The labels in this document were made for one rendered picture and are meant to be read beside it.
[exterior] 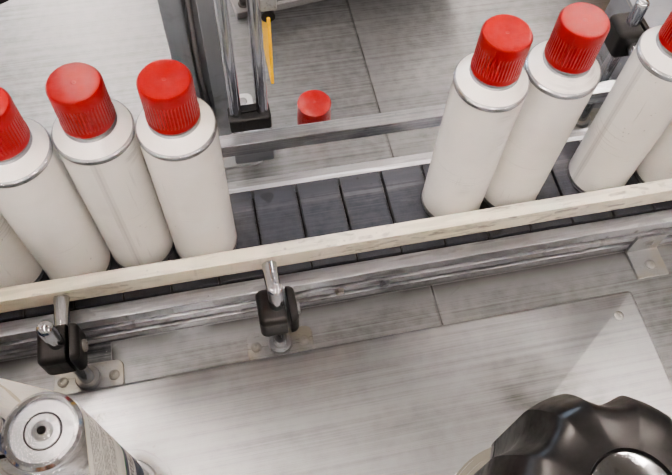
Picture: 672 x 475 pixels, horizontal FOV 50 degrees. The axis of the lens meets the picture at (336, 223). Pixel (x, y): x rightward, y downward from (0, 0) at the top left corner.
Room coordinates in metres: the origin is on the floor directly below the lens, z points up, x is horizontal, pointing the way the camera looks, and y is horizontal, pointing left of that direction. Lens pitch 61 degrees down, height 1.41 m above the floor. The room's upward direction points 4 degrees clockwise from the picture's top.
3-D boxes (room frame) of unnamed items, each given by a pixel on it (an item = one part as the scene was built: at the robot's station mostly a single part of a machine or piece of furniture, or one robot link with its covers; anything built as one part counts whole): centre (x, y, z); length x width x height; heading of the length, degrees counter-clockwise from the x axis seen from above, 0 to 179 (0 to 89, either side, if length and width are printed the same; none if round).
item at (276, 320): (0.21, 0.04, 0.89); 0.03 x 0.03 x 0.12; 15
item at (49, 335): (0.18, 0.20, 0.89); 0.06 x 0.03 x 0.12; 15
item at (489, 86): (0.33, -0.10, 0.98); 0.05 x 0.05 x 0.20
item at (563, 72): (0.35, -0.15, 0.98); 0.05 x 0.05 x 0.20
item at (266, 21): (0.31, 0.05, 1.09); 0.03 x 0.01 x 0.06; 15
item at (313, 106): (0.44, 0.03, 0.85); 0.03 x 0.03 x 0.03
